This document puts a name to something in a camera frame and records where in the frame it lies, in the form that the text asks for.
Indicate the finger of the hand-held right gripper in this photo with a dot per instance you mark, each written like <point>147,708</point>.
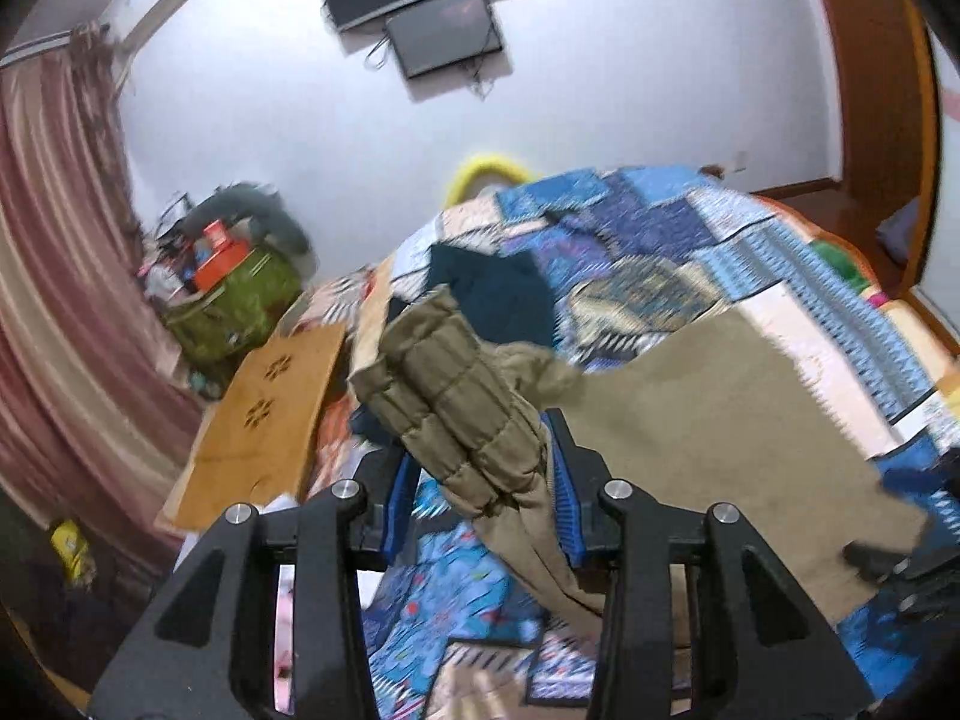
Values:
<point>870,556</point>
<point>911,484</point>

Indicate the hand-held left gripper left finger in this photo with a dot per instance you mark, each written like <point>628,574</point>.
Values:
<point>401,495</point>

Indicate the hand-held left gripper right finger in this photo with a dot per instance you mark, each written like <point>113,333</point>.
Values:
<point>566,510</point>

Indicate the khaki pants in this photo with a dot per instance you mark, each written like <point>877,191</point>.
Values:
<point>712,427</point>

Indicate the dark navy pants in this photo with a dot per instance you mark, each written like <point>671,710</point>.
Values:
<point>487,292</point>

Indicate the wooden lap desk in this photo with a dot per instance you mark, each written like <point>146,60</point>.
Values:
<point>262,405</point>

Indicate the green storage bag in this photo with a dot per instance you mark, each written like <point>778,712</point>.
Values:
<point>232,307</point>

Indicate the lilac cloth bundle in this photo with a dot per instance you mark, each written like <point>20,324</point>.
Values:
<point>898,229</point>

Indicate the blue patchwork blanket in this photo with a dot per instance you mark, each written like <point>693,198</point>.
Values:
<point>652,225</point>

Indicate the orange box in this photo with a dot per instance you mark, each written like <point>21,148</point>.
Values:
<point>221,255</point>

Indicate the grey neck pillow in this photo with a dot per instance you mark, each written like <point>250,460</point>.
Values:
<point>277,217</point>

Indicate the yellow packet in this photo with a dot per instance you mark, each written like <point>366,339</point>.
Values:
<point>71,551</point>

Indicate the yellow foam tube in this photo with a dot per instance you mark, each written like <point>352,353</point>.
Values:
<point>480,163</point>

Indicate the dark wooden bedpost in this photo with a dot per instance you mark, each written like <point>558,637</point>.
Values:
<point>712,169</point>

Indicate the striped pink curtain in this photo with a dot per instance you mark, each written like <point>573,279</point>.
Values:
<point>60,277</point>

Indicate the brown wooden wardrobe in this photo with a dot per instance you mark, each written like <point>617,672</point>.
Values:
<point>870,52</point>

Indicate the white wall outlet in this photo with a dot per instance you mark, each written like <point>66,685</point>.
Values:
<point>740,160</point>

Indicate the small black wall monitor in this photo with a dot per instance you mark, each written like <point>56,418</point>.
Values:
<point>442,34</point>

